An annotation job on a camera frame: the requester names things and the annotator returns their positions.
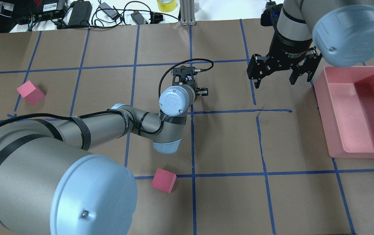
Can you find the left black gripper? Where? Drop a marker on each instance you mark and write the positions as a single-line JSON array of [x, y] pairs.
[[202, 92]]

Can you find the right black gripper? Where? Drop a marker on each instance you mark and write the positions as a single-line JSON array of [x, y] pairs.
[[285, 49]]

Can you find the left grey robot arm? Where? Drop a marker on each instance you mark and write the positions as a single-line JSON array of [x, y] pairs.
[[50, 182]]

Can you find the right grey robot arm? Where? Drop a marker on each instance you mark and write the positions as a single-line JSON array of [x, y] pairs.
[[306, 31]]

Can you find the yellow tape roll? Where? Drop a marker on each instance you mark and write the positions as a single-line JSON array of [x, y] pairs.
[[166, 5]]

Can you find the black power adapter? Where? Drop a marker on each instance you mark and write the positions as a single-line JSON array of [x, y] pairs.
[[138, 18]]

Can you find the pink plastic bin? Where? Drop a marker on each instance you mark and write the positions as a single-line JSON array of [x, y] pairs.
[[345, 97]]

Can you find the pink cube centre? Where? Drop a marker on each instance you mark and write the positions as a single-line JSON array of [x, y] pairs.
[[164, 180]]

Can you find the pink cube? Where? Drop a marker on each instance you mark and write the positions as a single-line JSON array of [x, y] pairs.
[[30, 92], [164, 180]]

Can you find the pink cube far left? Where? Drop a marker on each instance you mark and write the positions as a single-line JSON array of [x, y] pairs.
[[30, 92]]

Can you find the aluminium frame post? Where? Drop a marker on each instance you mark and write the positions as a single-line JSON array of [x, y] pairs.
[[187, 12]]

